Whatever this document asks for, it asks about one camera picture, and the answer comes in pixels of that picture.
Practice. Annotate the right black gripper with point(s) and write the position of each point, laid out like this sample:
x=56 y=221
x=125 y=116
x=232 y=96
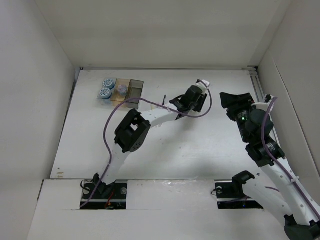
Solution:
x=229 y=100

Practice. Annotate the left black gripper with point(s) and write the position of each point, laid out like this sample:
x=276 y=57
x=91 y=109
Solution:
x=200 y=99

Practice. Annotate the clear jar of paper clips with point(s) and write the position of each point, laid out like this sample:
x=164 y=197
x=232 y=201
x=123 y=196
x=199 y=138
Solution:
x=122 y=90

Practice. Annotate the blue white tape jar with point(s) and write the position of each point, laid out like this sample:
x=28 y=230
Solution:
x=109 y=83
x=105 y=93

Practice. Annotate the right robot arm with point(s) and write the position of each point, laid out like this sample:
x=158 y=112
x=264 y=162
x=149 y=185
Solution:
x=292 y=206

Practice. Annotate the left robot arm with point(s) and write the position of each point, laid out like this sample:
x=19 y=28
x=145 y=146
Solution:
x=132 y=131

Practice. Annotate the smoky grey plastic container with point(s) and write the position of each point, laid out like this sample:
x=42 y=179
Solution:
x=135 y=90

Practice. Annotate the amber plastic container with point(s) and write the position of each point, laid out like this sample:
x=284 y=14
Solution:
x=117 y=98

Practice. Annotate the clear plastic container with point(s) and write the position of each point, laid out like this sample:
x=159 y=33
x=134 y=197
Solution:
x=104 y=101

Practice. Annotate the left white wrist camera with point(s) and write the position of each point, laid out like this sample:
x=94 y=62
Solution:
x=203 y=85

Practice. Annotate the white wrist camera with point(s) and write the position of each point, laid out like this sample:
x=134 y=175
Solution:
x=203 y=85
x=267 y=104

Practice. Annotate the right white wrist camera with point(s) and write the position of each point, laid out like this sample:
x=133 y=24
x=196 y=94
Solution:
x=267 y=104

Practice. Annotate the aluminium rail right side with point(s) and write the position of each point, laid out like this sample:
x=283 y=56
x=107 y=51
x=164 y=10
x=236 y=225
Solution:
x=260 y=96

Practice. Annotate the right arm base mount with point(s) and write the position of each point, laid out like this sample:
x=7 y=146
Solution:
x=228 y=197

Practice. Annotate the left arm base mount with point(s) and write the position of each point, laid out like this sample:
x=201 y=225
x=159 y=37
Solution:
x=114 y=198

